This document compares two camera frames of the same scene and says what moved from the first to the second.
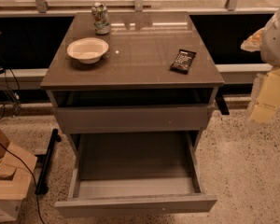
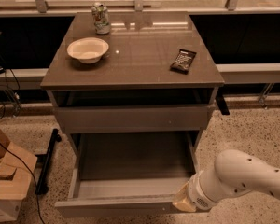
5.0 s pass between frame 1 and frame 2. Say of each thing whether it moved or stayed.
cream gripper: moved
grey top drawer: stayed
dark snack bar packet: stayed
